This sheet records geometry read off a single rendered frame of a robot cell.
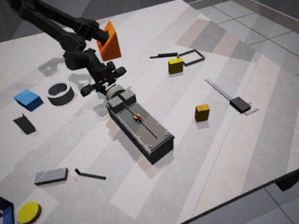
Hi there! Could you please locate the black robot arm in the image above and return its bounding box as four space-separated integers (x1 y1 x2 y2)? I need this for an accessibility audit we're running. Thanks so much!
7 0 116 80

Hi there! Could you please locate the grey hollow cylinder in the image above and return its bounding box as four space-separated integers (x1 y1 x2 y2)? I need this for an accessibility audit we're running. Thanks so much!
45 81 74 106

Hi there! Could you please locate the yellow cube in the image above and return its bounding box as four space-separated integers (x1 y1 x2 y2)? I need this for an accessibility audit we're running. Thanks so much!
168 58 183 74

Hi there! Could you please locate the blue rectangular block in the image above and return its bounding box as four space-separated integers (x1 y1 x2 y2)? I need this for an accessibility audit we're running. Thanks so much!
14 89 43 112

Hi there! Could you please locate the yellow round disc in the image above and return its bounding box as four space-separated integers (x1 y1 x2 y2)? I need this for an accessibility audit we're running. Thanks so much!
18 201 41 224

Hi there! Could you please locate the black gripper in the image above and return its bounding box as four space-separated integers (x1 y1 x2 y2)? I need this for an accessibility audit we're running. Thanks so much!
80 62 127 97

